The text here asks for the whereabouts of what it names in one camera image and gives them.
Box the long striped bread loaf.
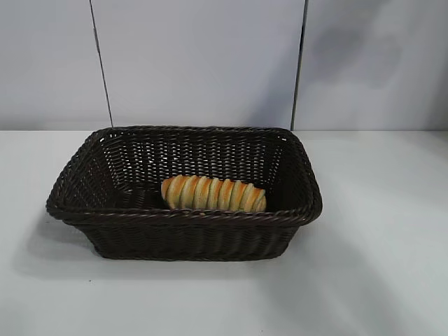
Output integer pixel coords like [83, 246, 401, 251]
[160, 174, 267, 214]

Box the dark brown woven basket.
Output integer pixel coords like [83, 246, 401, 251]
[46, 125, 323, 263]

